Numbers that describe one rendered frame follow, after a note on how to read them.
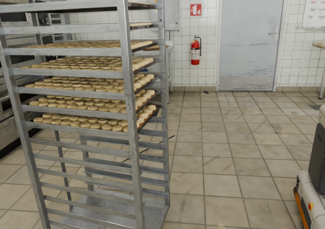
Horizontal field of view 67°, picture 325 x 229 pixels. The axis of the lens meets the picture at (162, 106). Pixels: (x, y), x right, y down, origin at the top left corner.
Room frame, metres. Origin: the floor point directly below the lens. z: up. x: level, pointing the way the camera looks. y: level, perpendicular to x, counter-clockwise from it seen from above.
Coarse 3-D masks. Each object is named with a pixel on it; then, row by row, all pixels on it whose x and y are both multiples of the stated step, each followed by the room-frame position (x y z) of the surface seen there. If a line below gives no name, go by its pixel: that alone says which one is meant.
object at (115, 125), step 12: (144, 108) 1.32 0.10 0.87; (156, 108) 1.33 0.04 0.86; (36, 120) 1.17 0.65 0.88; (48, 120) 1.17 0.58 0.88; (60, 120) 1.16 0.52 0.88; (72, 120) 1.17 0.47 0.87; (84, 120) 1.16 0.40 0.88; (96, 120) 1.15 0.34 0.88; (108, 120) 1.18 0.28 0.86; (120, 120) 1.16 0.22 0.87; (144, 120) 1.17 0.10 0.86
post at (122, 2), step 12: (120, 0) 0.93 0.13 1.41; (120, 12) 0.93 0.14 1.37; (120, 24) 0.93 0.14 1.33; (120, 36) 0.94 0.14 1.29; (132, 72) 0.95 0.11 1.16; (132, 84) 0.94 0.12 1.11; (132, 96) 0.93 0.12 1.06; (132, 108) 0.93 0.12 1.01; (132, 120) 0.93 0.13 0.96; (132, 132) 0.93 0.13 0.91; (132, 144) 0.93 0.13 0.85; (132, 156) 0.93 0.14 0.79; (132, 168) 0.94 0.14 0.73; (144, 228) 0.95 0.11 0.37
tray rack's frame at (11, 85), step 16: (32, 0) 1.36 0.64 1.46; (64, 0) 1.57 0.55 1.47; (32, 16) 1.35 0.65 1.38; (64, 16) 1.55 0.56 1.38; (0, 32) 1.13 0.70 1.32; (0, 48) 1.12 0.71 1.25; (16, 96) 1.13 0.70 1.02; (16, 112) 1.12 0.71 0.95; (32, 160) 1.13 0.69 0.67; (32, 176) 1.12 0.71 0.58; (96, 192) 1.52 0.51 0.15; (112, 192) 1.51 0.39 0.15; (80, 208) 1.36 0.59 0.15; (112, 208) 1.35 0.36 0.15; (128, 208) 1.34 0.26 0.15; (144, 208) 1.34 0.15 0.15; (160, 208) 1.33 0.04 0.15; (48, 224) 1.14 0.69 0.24; (80, 224) 1.22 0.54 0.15; (96, 224) 1.21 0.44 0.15; (128, 224) 1.20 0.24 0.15; (144, 224) 1.20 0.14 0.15; (160, 224) 1.19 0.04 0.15
